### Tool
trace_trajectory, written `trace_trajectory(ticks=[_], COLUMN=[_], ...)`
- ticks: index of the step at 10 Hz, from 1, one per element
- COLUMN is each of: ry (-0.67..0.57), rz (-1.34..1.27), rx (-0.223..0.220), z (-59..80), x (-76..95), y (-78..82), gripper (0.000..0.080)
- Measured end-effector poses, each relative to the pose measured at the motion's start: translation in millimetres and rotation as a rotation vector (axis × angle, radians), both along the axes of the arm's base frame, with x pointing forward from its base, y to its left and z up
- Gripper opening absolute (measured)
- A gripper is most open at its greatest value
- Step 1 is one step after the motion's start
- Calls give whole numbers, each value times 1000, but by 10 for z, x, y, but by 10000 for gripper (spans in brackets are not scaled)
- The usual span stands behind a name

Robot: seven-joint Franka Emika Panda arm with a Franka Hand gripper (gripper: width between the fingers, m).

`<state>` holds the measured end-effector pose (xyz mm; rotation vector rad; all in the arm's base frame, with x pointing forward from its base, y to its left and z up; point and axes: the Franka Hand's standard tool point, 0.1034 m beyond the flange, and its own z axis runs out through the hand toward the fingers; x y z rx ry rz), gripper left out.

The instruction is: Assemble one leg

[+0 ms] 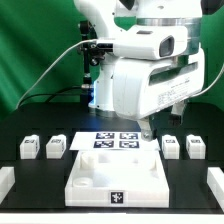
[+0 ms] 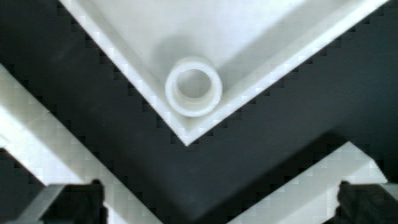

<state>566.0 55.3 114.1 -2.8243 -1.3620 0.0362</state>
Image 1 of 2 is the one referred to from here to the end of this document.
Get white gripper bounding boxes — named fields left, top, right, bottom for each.
left=113, top=49, right=205, bottom=142

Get white obstacle block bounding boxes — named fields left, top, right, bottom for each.
left=0, top=167, right=15, bottom=204
left=207, top=167, right=224, bottom=212

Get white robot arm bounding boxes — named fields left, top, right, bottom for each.
left=73, top=0, right=224, bottom=141

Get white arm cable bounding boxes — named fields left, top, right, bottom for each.
left=191, top=63, right=224, bottom=99

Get black camera on stand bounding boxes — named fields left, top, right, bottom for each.
left=77, top=19, right=107, bottom=108

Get black cable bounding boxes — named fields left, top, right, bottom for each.
left=18, top=85, right=91, bottom=108

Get white obstacle block left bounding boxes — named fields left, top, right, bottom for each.
left=0, top=167, right=15, bottom=204

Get white square tabletop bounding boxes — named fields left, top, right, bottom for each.
left=65, top=150, right=169, bottom=208

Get white marker sheet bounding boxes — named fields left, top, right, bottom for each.
left=70, top=131, right=160, bottom=151

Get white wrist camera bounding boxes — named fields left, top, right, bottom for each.
left=96, top=25, right=188, bottom=60

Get white camera cable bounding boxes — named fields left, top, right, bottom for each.
left=15, top=39, right=98, bottom=109

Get white front rail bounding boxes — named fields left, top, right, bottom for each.
left=0, top=214, right=224, bottom=224

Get white obstacle block right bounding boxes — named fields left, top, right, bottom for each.
left=207, top=167, right=224, bottom=212

